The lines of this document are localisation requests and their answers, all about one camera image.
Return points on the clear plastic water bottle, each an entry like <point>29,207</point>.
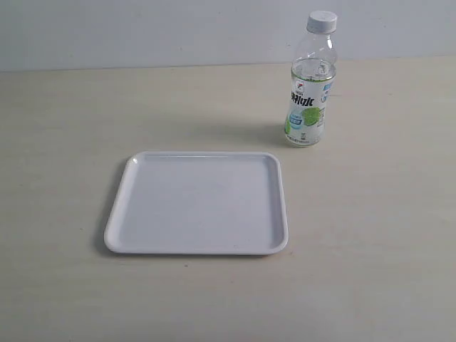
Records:
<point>313,72</point>

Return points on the white bottle cap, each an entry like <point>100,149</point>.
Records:
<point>321,22</point>

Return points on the white plastic tray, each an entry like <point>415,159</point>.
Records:
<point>199,203</point>

